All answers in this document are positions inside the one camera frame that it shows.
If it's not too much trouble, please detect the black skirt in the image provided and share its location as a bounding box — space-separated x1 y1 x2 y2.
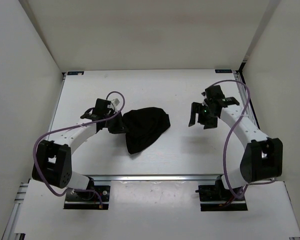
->
122 107 171 155

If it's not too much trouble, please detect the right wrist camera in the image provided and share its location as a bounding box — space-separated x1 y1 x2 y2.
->
201 85 225 102

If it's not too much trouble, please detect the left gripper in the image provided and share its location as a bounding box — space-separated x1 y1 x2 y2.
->
103 110 130 134

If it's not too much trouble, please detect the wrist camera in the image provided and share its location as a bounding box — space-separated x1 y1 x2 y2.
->
201 85 225 102
92 98 120 115

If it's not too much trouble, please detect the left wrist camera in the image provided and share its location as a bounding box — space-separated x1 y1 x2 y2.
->
92 98 120 115

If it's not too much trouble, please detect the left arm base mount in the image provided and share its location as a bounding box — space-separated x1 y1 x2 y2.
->
63 177 111 211

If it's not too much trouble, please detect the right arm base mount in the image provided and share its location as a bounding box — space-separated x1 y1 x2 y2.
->
195 179 248 212

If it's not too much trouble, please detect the front aluminium rail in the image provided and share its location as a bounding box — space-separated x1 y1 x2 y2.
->
91 174 219 182

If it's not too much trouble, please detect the left aluminium frame rail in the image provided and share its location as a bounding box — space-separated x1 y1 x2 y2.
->
1 183 29 240

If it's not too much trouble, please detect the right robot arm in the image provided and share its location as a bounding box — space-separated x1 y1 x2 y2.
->
188 97 283 200

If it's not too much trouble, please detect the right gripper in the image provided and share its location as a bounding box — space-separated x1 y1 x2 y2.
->
187 102 217 130

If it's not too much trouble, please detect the left blue corner label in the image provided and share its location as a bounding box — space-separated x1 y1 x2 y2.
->
67 71 84 76

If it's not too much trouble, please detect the right blue corner label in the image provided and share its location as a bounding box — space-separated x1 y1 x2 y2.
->
215 69 233 74

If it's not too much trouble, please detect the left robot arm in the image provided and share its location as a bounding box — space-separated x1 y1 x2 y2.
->
32 103 125 200

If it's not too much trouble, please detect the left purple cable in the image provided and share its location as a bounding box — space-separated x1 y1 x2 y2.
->
33 90 127 210

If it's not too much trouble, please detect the blue corner label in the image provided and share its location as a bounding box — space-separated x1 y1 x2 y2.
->
215 69 233 74
67 71 84 76

